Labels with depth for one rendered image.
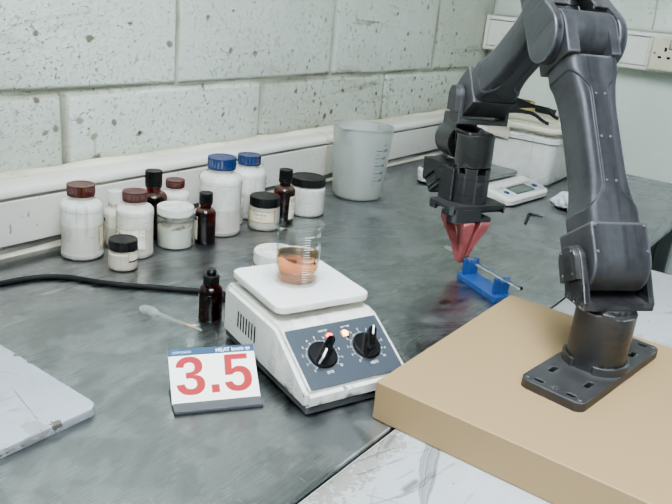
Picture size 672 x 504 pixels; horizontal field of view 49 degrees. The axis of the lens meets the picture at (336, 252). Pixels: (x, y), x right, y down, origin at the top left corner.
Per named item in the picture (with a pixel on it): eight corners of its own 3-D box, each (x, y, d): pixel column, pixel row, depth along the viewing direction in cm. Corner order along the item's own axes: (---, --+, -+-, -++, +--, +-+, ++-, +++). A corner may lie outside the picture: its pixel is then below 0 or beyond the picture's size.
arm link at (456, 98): (422, 152, 119) (431, 77, 116) (470, 154, 121) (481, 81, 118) (447, 166, 109) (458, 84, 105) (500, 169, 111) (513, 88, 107)
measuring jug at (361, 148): (359, 180, 167) (366, 115, 162) (407, 193, 160) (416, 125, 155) (310, 193, 153) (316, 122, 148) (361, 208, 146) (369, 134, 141)
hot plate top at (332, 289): (371, 300, 83) (371, 293, 83) (278, 316, 77) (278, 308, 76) (316, 263, 92) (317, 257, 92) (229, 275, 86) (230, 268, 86)
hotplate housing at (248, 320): (407, 392, 80) (417, 326, 77) (304, 420, 73) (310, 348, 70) (305, 311, 97) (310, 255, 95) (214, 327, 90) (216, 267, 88)
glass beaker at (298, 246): (301, 271, 88) (306, 207, 85) (328, 288, 84) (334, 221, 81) (258, 279, 84) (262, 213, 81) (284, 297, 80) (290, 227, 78)
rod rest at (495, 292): (511, 301, 107) (516, 279, 106) (493, 303, 106) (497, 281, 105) (473, 276, 116) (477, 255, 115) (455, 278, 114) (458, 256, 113)
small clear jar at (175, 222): (158, 237, 119) (158, 199, 116) (194, 239, 120) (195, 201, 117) (154, 250, 113) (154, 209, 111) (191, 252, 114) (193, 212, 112)
